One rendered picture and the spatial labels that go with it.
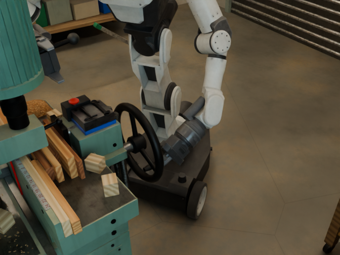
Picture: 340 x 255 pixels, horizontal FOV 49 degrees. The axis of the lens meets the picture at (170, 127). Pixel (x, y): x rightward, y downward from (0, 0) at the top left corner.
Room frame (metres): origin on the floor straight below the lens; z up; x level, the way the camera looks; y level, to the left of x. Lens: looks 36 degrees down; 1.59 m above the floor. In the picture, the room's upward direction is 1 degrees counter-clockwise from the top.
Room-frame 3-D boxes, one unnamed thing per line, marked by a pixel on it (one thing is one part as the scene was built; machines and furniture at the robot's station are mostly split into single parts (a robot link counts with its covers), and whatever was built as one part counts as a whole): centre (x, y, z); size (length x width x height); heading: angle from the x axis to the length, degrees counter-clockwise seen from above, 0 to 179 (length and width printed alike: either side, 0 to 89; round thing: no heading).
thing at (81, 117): (0.91, 0.24, 0.99); 0.13 x 0.11 x 0.06; 36
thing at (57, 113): (0.98, 0.37, 0.92); 0.04 x 0.03 x 0.04; 42
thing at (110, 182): (0.68, 0.15, 0.92); 0.04 x 0.04 x 0.04; 15
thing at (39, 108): (1.04, 0.47, 0.92); 0.14 x 0.09 x 0.04; 126
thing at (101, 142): (0.91, 0.24, 0.91); 0.15 x 0.14 x 0.09; 36
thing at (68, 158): (0.80, 0.31, 0.94); 0.18 x 0.02 x 0.07; 36
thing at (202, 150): (1.71, 0.01, 0.19); 0.64 x 0.52 x 0.33; 156
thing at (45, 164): (0.79, 0.37, 0.92); 0.19 x 0.02 x 0.05; 36
